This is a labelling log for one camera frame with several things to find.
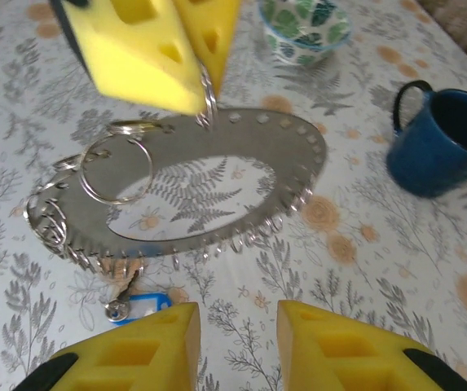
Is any small steel split ring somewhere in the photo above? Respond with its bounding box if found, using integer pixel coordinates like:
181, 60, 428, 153
194, 60, 218, 132

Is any dark blue enamel mug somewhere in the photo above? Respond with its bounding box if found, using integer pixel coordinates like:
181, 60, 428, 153
385, 79, 467, 200

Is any green leaf pattern bowl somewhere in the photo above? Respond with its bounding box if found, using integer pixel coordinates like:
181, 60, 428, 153
257, 0, 355, 67

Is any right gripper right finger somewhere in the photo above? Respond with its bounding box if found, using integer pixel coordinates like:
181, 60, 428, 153
276, 298, 465, 391

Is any large steel split ring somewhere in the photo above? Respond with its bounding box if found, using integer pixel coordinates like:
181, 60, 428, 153
78, 131, 154, 205

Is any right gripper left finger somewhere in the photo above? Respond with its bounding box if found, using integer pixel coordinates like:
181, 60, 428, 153
20, 301, 202, 391

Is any key with blue tag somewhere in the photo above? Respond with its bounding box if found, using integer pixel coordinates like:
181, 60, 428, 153
104, 260, 170, 327

